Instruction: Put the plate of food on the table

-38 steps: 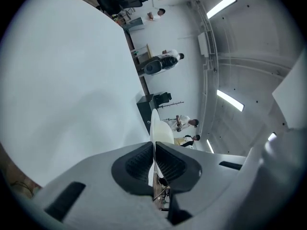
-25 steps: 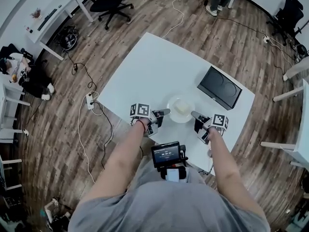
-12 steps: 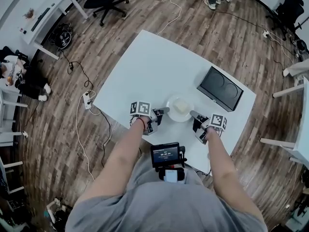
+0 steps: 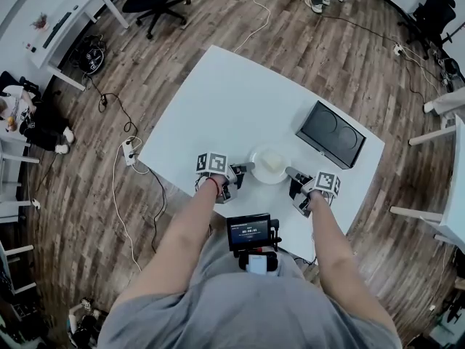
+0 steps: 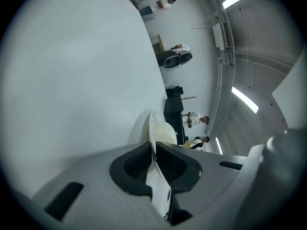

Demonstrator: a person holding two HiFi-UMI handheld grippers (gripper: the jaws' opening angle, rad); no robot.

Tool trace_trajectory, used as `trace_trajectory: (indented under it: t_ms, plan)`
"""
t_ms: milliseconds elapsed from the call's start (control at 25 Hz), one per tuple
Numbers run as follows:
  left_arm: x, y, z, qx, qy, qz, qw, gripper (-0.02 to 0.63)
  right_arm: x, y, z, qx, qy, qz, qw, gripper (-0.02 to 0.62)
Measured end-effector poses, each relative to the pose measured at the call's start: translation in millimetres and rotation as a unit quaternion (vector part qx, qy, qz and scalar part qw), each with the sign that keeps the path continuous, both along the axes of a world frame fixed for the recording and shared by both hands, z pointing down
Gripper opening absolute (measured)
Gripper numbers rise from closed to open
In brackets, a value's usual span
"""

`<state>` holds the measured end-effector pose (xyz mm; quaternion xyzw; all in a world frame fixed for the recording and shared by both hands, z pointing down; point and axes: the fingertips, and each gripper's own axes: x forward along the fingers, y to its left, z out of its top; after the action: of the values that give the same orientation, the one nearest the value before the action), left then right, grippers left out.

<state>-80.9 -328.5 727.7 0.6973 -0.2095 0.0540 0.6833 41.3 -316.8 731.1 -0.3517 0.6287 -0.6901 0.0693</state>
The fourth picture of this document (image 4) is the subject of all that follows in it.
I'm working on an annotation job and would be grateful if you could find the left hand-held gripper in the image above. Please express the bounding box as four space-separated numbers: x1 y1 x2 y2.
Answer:
195 152 257 205

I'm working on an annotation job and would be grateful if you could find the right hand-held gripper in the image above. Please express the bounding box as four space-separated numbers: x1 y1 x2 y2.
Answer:
284 166 341 218

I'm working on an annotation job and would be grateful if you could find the pale yellow butter block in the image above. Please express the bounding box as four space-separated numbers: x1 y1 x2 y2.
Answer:
258 151 284 170

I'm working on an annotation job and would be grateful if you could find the white round plate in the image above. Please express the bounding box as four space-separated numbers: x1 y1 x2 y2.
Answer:
248 143 290 185

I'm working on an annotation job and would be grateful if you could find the person's left forearm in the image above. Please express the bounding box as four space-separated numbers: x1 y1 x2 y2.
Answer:
119 176 221 297

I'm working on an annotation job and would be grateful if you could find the person's right forearm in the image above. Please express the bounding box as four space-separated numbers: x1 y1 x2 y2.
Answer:
307 190 386 316

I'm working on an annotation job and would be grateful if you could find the white work table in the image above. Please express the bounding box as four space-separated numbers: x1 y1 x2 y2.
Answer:
137 44 386 267

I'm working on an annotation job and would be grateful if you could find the black rectangular box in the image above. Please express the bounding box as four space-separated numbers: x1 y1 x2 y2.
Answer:
294 100 367 170

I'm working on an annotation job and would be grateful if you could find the chest-mounted screen device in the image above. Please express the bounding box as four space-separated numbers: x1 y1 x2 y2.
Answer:
226 212 283 276

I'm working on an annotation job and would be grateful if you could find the grey shirt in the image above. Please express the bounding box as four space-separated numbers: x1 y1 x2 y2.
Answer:
97 230 403 349

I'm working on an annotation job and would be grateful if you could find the black equipment pile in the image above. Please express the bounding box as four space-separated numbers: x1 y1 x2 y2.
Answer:
70 34 107 75

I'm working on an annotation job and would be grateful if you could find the floor equipment pile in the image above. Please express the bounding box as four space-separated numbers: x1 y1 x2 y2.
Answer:
67 296 106 348

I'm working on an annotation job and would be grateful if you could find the black keyboard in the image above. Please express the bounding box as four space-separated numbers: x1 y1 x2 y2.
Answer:
42 12 72 49

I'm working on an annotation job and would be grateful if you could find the white side desk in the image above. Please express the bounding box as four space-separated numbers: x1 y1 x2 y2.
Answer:
28 0 130 92

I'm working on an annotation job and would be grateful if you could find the small potted plant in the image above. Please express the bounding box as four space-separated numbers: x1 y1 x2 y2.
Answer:
31 12 50 32

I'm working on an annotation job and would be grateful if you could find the black floor cable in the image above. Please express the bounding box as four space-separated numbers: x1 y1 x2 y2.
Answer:
86 74 168 254

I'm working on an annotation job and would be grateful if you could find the long white floor cable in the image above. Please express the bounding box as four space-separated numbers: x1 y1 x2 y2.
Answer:
111 136 152 272

